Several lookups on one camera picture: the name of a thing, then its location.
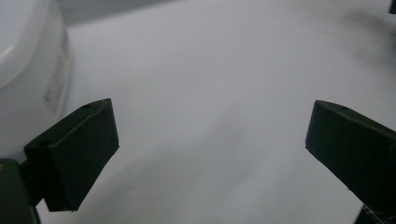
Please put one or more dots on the white plastic container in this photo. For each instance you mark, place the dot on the white plastic container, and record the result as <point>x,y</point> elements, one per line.
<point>28,71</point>

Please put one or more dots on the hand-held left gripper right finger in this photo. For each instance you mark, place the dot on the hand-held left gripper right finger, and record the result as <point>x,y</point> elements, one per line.
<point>355,146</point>

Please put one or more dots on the dark object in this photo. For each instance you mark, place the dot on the dark object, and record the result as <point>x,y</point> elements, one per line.
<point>393,6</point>

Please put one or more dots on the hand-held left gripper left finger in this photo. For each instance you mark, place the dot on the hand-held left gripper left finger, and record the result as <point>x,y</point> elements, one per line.
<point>74,158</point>

